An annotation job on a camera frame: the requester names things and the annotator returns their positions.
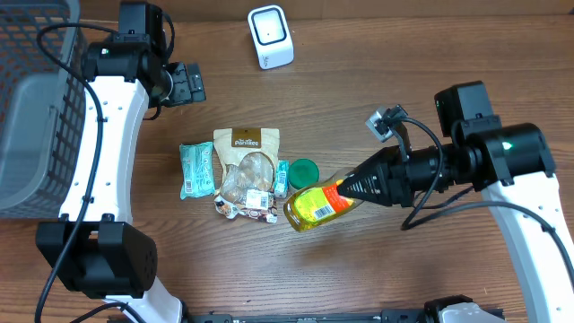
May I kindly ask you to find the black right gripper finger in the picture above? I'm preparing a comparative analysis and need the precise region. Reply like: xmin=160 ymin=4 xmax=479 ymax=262
xmin=337 ymin=169 xmax=390 ymax=205
xmin=352 ymin=145 xmax=400 ymax=178

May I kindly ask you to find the yellow oil glass bottle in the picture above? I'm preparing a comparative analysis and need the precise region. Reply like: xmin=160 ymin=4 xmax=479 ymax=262
xmin=283 ymin=168 xmax=362 ymax=231

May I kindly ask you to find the green lid round jar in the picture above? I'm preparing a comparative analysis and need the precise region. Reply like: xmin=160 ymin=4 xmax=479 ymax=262
xmin=288 ymin=159 xmax=319 ymax=190

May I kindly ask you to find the green wet wipes pack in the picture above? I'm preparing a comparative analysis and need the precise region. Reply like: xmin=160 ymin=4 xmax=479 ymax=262
xmin=179 ymin=142 xmax=215 ymax=200

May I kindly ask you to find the small green sachet pack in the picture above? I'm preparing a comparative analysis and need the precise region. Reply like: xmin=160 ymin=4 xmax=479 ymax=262
xmin=274 ymin=160 xmax=290 ymax=198

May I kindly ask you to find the brown Pantree snack pouch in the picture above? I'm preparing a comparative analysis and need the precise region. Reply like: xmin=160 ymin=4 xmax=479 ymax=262
xmin=213 ymin=128 xmax=280 ymax=223

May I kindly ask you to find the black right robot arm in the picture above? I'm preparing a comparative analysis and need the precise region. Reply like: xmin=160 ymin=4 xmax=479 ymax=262
xmin=337 ymin=81 xmax=573 ymax=322

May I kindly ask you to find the white barcode scanner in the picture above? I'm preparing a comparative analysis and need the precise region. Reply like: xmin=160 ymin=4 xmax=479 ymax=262
xmin=247 ymin=4 xmax=294 ymax=70

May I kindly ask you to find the grey plastic basket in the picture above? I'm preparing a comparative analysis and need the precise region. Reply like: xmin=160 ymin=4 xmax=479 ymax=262
xmin=1 ymin=0 xmax=86 ymax=219

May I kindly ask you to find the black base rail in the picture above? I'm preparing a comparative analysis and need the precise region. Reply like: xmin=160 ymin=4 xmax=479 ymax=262
xmin=187 ymin=310 xmax=432 ymax=323

